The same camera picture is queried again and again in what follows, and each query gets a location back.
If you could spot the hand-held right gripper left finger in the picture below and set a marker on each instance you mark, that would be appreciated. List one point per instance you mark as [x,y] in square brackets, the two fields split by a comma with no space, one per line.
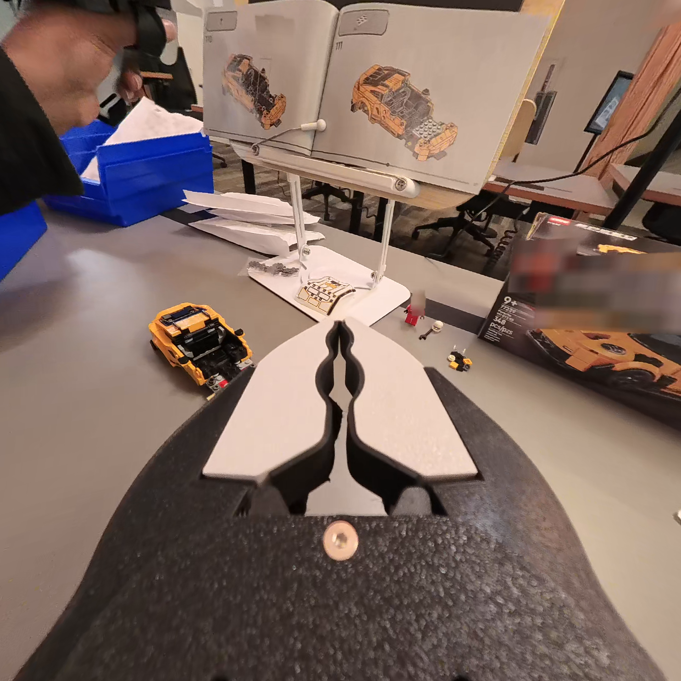
[276,404]

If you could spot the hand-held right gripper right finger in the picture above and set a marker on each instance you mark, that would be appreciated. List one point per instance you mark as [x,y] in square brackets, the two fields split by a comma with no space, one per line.
[404,409]

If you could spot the orange lego car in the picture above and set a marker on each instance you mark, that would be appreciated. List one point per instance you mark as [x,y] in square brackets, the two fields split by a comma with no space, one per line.
[197,340]

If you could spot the person's left forearm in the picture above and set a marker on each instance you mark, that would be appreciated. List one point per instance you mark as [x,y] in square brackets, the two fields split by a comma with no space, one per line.
[26,149]

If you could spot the small orange black lego assembly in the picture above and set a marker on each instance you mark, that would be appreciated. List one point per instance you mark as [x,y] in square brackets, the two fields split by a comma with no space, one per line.
[458,360]

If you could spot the red lego minifigure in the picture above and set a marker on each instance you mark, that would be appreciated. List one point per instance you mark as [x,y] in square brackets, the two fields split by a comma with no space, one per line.
[410,316]

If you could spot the black lego box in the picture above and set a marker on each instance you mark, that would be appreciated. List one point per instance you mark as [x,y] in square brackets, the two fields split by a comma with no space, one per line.
[612,362]

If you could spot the person's left hand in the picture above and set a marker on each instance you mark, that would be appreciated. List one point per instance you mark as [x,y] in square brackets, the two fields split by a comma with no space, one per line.
[64,58]

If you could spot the crumpled white paper bags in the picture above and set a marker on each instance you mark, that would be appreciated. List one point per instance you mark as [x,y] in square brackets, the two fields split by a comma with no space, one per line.
[154,125]

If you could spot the sticker sheet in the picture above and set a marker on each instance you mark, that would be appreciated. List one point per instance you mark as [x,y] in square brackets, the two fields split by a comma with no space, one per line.
[324,295]

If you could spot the white book stand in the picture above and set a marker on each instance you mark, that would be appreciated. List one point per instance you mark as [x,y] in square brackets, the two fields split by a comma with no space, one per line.
[351,298]

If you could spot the clear bag of dark parts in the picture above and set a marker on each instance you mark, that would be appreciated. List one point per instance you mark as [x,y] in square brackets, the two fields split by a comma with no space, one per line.
[271,267]

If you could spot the pile of white paper bags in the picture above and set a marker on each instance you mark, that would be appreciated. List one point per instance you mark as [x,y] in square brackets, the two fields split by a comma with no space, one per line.
[250,218]

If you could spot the wooden background desk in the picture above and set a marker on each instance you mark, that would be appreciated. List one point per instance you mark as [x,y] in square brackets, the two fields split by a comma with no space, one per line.
[553,194]

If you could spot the open instruction booklet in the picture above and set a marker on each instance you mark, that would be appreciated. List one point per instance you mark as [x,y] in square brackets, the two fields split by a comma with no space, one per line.
[425,64]

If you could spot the black metal pole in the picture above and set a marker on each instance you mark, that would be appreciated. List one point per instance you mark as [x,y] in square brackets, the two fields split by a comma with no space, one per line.
[644,170]

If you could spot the black monitor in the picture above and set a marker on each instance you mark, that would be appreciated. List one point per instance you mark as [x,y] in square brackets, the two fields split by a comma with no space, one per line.
[609,101]

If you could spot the wooden pillar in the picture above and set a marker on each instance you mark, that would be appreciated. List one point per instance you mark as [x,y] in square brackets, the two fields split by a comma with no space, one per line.
[649,90]

